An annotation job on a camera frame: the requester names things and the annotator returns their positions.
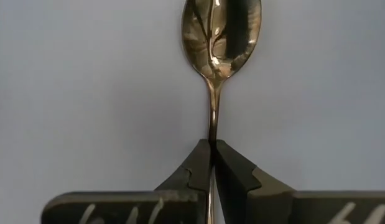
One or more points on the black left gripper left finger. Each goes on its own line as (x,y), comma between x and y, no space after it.
(186,177)

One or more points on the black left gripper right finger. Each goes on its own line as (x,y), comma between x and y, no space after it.
(235,180)

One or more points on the black metal spoon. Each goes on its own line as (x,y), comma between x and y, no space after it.
(221,40)

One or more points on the blue-grey table mat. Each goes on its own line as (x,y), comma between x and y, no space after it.
(86,93)

